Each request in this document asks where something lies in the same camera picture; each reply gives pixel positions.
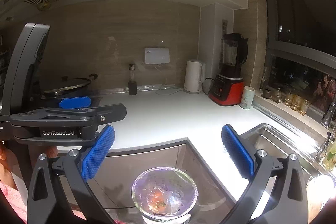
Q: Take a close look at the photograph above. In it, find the person's left hand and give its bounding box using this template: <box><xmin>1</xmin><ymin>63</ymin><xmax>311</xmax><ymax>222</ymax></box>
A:
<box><xmin>1</xmin><ymin>141</ymin><xmax>58</xmax><ymax>190</ymax></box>

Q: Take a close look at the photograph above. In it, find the wine glass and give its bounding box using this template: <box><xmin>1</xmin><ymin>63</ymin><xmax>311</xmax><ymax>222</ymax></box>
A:
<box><xmin>259</xmin><ymin>67</ymin><xmax>268</xmax><ymax>92</ymax></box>

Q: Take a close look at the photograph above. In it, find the glass teapot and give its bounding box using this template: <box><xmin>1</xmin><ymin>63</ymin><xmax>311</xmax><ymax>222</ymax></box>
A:
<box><xmin>271</xmin><ymin>88</ymin><xmax>282</xmax><ymax>103</ymax></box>

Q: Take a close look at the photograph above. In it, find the white ceramic cup with flowers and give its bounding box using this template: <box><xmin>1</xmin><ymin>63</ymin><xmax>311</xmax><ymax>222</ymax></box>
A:
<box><xmin>240</xmin><ymin>86</ymin><xmax>256</xmax><ymax>109</ymax></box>

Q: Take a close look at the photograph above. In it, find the stainless steel sink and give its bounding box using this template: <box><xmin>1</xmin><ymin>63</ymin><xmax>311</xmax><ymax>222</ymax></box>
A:
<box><xmin>240</xmin><ymin>123</ymin><xmax>335</xmax><ymax>182</ymax></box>

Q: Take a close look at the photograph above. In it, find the glass sauce bottle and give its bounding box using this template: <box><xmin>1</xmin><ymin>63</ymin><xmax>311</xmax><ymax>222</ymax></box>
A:
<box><xmin>128</xmin><ymin>64</ymin><xmax>137</xmax><ymax>96</ymax></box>

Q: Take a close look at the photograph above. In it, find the trash bin with purple bag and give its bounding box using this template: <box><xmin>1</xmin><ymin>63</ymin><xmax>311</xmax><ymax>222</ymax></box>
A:
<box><xmin>131</xmin><ymin>166</ymin><xmax>199</xmax><ymax>222</ymax></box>

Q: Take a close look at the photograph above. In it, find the grey kitchen cabinet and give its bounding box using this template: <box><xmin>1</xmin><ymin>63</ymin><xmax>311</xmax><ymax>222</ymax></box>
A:
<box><xmin>88</xmin><ymin>140</ymin><xmax>234</xmax><ymax>223</ymax></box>

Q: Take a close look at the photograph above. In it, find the chrome kitchen faucet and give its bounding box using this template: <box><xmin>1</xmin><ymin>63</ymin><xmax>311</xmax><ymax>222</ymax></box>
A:
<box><xmin>315</xmin><ymin>101</ymin><xmax>335</xmax><ymax>162</ymax></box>

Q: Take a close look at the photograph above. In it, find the white electric kettle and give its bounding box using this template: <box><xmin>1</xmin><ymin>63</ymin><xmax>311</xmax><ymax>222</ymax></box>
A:
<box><xmin>183</xmin><ymin>59</ymin><xmax>206</xmax><ymax>94</ymax></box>

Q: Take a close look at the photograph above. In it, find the white wall socket cover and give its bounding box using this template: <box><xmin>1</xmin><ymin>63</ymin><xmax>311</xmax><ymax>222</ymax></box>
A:
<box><xmin>144</xmin><ymin>48</ymin><xmax>170</xmax><ymax>65</ymax></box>

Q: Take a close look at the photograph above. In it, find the red black blender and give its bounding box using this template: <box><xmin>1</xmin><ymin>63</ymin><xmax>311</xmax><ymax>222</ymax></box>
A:
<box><xmin>209</xmin><ymin>34</ymin><xmax>248</xmax><ymax>106</ymax></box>

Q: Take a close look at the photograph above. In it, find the amber glass cup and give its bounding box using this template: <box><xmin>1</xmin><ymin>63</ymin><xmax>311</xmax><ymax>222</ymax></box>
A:
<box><xmin>283</xmin><ymin>91</ymin><xmax>294</xmax><ymax>106</ymax></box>
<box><xmin>290</xmin><ymin>94</ymin><xmax>302</xmax><ymax>111</ymax></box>
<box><xmin>298</xmin><ymin>100</ymin><xmax>310</xmax><ymax>116</ymax></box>

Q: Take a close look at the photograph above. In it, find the black wok with lid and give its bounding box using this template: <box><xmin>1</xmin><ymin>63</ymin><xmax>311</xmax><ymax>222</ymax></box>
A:
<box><xmin>40</xmin><ymin>73</ymin><xmax>98</xmax><ymax>97</ymax></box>

